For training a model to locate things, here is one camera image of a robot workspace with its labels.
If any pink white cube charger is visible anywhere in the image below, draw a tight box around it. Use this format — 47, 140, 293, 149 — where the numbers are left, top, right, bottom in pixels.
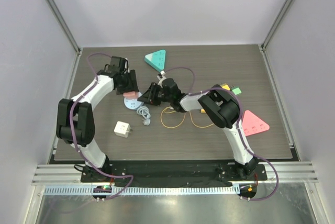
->
123, 91, 139, 100

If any light blue cable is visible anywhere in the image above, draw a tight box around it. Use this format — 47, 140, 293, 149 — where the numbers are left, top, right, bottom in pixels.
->
136, 105, 152, 127

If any teal triangular power socket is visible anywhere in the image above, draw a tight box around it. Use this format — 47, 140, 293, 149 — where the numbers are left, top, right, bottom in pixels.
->
144, 49, 166, 72

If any yellow usb cable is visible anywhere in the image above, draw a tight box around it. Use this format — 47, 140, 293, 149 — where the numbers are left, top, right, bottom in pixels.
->
160, 106, 217, 129

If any white cube tiger adapter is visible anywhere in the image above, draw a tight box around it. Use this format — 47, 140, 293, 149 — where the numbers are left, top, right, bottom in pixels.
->
114, 121, 132, 138

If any yellow usb charger plug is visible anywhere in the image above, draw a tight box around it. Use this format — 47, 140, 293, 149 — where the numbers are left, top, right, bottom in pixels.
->
220, 83, 231, 91

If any green usb charger plug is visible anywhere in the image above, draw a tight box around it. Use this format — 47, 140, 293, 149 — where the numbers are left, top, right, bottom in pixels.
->
231, 87, 242, 96

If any pink triangular power socket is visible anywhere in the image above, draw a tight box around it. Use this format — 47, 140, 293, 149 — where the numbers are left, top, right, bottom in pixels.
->
242, 110, 270, 137

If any light blue round socket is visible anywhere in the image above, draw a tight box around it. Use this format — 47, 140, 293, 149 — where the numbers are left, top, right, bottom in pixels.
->
124, 97, 143, 110

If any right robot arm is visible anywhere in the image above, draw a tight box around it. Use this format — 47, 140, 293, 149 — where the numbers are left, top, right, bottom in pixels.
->
138, 78, 258, 180

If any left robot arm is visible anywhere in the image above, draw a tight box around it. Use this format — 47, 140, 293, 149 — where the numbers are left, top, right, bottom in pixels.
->
56, 56, 139, 182

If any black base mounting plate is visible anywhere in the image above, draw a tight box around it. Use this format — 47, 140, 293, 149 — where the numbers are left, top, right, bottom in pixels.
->
80, 160, 267, 184

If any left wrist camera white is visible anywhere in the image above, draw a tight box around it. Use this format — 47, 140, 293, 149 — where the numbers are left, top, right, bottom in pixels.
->
124, 58, 129, 73

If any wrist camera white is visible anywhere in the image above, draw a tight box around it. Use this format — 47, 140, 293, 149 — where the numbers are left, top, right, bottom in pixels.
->
157, 71, 166, 86
124, 58, 129, 73

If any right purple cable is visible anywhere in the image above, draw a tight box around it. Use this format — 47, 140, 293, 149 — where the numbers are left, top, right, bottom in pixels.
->
162, 66, 280, 204

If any purple cable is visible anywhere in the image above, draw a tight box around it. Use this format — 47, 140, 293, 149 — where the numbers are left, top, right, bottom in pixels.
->
162, 66, 280, 204
70, 52, 135, 201

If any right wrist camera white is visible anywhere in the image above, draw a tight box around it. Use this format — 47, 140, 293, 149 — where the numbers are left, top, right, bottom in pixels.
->
157, 71, 166, 86

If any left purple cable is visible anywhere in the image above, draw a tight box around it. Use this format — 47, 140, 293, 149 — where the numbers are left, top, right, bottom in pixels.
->
70, 52, 135, 201

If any left aluminium frame post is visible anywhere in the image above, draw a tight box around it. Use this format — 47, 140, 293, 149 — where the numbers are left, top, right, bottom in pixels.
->
30, 0, 79, 49

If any aluminium frame post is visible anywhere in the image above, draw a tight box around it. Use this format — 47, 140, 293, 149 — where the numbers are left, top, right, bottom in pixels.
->
260, 0, 311, 51
30, 0, 79, 49

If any slotted cable duct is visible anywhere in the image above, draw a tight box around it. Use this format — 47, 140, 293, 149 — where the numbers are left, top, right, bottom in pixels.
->
44, 184, 240, 196

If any aluminium front rail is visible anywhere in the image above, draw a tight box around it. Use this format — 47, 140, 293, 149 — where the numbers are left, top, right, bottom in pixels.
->
31, 161, 318, 185

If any right aluminium frame post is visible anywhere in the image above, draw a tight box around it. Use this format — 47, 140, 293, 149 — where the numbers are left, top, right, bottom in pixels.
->
260, 0, 311, 51

